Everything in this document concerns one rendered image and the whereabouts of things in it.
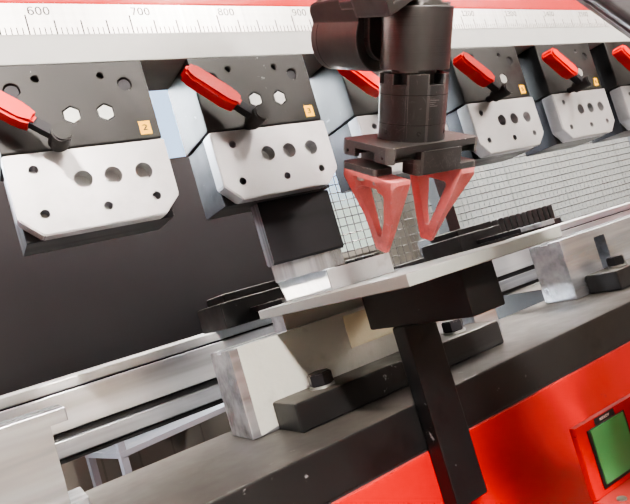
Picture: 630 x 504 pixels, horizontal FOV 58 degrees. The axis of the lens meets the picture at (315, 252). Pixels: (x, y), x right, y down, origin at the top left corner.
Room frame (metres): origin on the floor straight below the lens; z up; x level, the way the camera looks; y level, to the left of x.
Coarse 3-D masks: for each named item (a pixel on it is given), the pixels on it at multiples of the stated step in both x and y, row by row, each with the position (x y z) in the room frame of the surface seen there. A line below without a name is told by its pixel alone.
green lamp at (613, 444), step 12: (612, 420) 0.49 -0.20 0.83; (624, 420) 0.50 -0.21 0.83; (600, 432) 0.48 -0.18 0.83; (612, 432) 0.49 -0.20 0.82; (624, 432) 0.49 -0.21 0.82; (600, 444) 0.48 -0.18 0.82; (612, 444) 0.49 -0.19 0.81; (624, 444) 0.49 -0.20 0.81; (600, 456) 0.48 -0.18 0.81; (612, 456) 0.48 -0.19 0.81; (624, 456) 0.49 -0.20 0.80; (612, 468) 0.48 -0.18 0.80; (624, 468) 0.49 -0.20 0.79; (612, 480) 0.48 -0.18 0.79
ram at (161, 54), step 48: (0, 0) 0.52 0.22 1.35; (48, 0) 0.54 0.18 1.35; (96, 0) 0.56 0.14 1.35; (144, 0) 0.59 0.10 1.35; (192, 0) 0.62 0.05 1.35; (240, 0) 0.65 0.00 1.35; (288, 0) 0.68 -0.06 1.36; (480, 0) 0.87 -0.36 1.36; (528, 0) 0.93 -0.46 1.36; (0, 48) 0.51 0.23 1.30; (48, 48) 0.53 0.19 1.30; (96, 48) 0.56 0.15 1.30; (144, 48) 0.58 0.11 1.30; (192, 48) 0.61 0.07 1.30; (240, 48) 0.64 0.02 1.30; (288, 48) 0.67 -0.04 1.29; (528, 48) 0.93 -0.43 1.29
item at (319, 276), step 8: (320, 272) 0.71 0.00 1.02; (288, 280) 0.69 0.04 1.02; (296, 280) 0.69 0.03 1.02; (304, 280) 0.70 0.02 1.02; (312, 280) 0.70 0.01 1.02; (320, 280) 0.71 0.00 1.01; (328, 280) 0.71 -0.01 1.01; (280, 288) 0.68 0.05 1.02; (288, 288) 0.68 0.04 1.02; (296, 288) 0.69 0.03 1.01; (304, 288) 0.69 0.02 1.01; (312, 288) 0.70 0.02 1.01; (320, 288) 0.70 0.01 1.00; (288, 296) 0.68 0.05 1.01; (296, 296) 0.68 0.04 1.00
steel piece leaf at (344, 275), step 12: (348, 264) 0.60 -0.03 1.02; (360, 264) 0.61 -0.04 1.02; (372, 264) 0.62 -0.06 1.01; (384, 264) 0.63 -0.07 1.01; (336, 276) 0.59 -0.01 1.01; (348, 276) 0.60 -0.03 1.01; (360, 276) 0.61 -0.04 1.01; (372, 276) 0.62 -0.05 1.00; (336, 288) 0.59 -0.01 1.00; (288, 300) 0.67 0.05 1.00
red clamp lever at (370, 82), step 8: (344, 72) 0.67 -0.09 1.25; (352, 72) 0.67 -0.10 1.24; (360, 72) 0.67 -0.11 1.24; (368, 72) 0.68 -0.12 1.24; (352, 80) 0.68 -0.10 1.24; (360, 80) 0.68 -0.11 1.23; (368, 80) 0.68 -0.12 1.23; (376, 80) 0.68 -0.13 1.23; (360, 88) 0.69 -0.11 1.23; (368, 88) 0.69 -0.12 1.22; (376, 88) 0.68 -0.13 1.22; (376, 96) 0.70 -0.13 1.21
